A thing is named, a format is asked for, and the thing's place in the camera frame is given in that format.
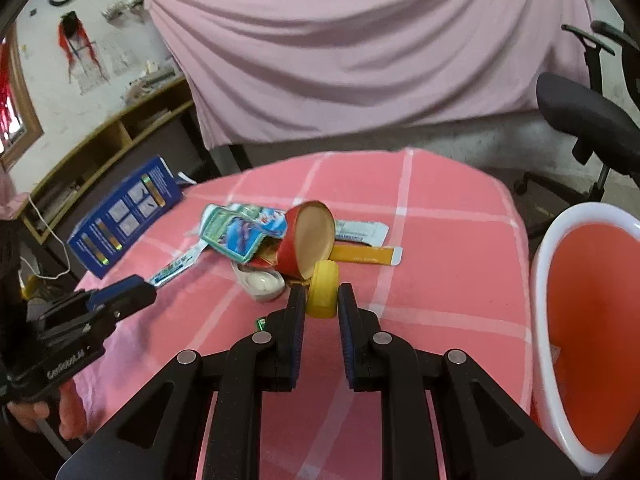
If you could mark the blue cardboard box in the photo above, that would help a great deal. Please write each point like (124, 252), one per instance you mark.
(125, 210)

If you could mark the person's left hand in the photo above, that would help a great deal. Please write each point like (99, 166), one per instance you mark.
(70, 410)

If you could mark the red wall decoration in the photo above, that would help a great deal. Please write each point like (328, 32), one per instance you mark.
(72, 30)

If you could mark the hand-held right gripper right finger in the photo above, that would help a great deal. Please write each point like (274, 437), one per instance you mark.
(345, 332)

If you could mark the yellow bottle cap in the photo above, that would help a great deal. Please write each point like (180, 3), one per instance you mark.
(322, 290)

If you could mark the torn wrapper strip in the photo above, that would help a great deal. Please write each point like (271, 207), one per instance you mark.
(175, 265)

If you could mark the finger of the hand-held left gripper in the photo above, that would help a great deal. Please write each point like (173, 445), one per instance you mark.
(135, 302)
(120, 290)

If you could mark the wooden window frame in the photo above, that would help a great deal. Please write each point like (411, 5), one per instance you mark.
(27, 110)

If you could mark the crumpled blue green snack wrapper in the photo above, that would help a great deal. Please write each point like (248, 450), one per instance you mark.
(240, 232)

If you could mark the small green scrap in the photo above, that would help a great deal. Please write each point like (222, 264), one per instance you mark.
(260, 323)

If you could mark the white bin with orange liner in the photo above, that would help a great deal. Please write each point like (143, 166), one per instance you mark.
(590, 320)

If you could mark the grey metal frame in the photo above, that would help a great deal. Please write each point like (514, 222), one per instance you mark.
(230, 157)

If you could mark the orange stick sachet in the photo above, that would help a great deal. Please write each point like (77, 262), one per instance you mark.
(365, 254)

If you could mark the wooden shelf unit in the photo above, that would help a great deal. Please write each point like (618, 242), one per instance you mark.
(100, 145)

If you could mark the red paper cup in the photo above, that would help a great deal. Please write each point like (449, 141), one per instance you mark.
(312, 240)

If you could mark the pink plaid tablecloth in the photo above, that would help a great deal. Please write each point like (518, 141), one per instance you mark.
(425, 270)

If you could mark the black office chair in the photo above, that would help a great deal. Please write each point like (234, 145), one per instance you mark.
(580, 115)

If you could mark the white wall fixture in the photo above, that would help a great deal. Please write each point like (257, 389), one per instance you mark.
(122, 10)

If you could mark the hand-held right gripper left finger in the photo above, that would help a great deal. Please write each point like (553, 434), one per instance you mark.
(298, 332)

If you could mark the pink hanging cloth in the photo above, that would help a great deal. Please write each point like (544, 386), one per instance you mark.
(360, 45)

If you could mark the white and blue sachet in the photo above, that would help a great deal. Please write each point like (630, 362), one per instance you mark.
(362, 232)

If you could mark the clutter on shelf unit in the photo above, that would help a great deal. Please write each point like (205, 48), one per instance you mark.
(150, 80)

